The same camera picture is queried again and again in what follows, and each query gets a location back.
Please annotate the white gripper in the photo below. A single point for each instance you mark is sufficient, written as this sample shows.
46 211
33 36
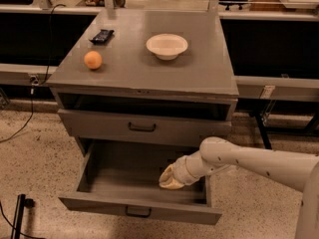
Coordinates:
179 170

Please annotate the grey drawer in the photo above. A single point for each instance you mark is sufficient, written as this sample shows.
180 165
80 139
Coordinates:
122 178
137 128

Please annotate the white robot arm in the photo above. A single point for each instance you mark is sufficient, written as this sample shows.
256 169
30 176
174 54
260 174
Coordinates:
296 170

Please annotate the grey top drawer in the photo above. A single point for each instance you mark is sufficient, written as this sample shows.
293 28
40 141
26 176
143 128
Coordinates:
137 128

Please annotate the grey metal drawer cabinet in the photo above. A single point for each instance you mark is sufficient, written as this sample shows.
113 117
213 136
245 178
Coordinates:
198 84

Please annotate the black table leg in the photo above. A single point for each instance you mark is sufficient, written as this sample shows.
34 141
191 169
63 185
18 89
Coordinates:
263 131

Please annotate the white bowl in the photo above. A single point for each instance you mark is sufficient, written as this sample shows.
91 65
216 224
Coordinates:
167 46

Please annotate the orange fruit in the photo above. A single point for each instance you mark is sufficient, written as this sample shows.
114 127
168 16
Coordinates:
93 60

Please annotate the black stand base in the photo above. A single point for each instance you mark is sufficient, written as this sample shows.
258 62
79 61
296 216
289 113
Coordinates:
22 203

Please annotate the dark snack bar wrapper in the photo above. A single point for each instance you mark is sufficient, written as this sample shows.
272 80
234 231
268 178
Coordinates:
102 37

